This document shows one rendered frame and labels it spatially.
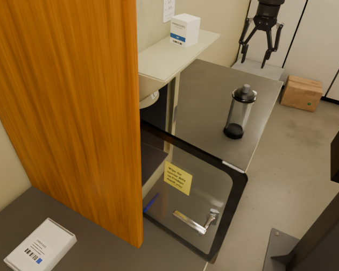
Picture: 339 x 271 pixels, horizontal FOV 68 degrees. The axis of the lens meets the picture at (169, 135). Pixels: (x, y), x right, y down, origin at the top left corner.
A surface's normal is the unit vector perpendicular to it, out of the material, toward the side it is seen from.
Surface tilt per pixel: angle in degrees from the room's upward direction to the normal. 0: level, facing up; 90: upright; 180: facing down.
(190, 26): 90
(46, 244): 0
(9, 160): 90
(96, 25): 90
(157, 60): 0
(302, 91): 85
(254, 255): 0
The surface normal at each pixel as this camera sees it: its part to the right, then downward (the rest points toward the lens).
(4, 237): 0.05, -0.76
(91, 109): -0.48, 0.55
